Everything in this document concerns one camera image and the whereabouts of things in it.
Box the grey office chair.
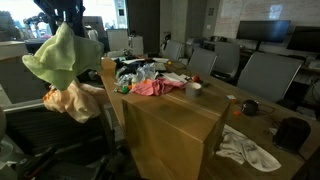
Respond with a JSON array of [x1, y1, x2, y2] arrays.
[[161, 39, 185, 62], [187, 47, 218, 76], [212, 41, 242, 80], [0, 99, 118, 180], [236, 51, 304, 104]]

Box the white paper stack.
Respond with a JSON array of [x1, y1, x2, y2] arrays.
[[161, 72, 190, 84]]

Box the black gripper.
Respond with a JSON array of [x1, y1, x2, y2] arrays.
[[33, 0, 84, 38]]

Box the black computer monitor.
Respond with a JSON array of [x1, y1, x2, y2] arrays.
[[235, 19, 292, 51], [285, 25, 320, 54]]

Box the black round speaker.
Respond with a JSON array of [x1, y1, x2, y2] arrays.
[[241, 99, 260, 117]]

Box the black rounded bag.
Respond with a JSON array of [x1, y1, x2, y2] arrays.
[[272, 116, 312, 155]]

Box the white cup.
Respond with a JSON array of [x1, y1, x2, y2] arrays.
[[184, 81, 204, 98]]

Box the crumpled clear plastic bag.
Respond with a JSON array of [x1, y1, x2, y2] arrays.
[[115, 63, 158, 88]]

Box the peach shirt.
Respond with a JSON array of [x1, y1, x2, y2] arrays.
[[42, 79, 111, 124]]

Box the thin black cable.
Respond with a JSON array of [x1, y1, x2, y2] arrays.
[[258, 103, 279, 118]]

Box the white rectangular appliance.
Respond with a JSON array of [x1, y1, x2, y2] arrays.
[[128, 34, 145, 56], [106, 29, 130, 52]]

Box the pink shirt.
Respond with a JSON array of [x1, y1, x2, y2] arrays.
[[130, 77, 187, 97]]

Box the light yellow shirt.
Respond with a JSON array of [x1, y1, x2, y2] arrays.
[[21, 21, 105, 92]]

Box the white stained cloth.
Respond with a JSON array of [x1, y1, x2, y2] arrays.
[[215, 124, 282, 173]]

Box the large cardboard box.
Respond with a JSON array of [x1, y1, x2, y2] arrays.
[[121, 88, 232, 180]]

